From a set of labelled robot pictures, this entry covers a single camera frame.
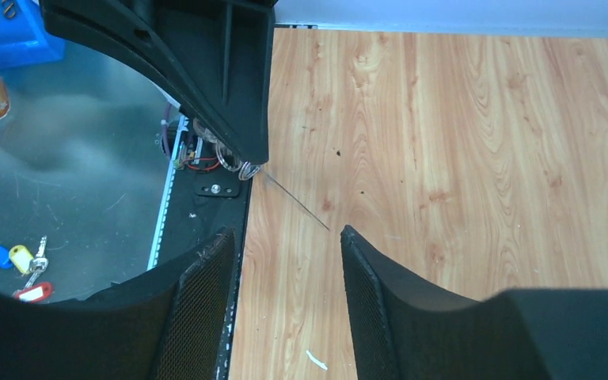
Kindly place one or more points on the large split keyring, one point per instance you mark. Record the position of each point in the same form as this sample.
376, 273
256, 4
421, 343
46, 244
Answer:
226, 158

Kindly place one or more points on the blue plastic bin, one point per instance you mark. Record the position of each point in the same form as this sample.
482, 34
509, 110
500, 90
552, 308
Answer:
23, 38

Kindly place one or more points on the bunch of tagged keys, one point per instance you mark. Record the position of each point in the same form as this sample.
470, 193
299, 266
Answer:
31, 266

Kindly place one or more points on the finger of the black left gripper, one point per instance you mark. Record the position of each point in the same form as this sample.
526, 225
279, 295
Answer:
213, 58

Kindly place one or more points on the metal key organizer plate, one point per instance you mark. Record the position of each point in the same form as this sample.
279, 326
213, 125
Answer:
293, 197

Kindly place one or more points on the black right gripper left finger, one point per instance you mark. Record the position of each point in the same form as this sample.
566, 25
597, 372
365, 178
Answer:
166, 323

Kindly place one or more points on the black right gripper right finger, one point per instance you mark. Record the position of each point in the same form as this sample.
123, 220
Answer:
406, 327

